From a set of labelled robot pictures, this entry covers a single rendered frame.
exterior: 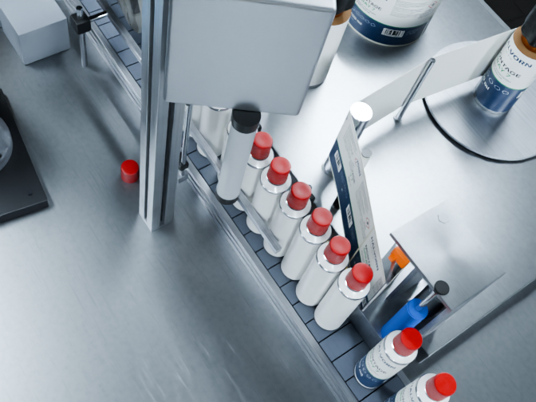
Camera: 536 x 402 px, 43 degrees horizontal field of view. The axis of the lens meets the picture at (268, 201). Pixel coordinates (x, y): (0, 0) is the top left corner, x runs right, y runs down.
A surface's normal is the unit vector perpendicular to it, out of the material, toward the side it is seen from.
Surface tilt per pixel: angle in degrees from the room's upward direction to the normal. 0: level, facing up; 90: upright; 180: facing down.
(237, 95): 90
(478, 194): 0
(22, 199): 2
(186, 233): 0
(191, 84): 90
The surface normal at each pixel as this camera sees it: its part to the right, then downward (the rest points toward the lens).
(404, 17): 0.00, 0.88
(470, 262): 0.17, -0.46
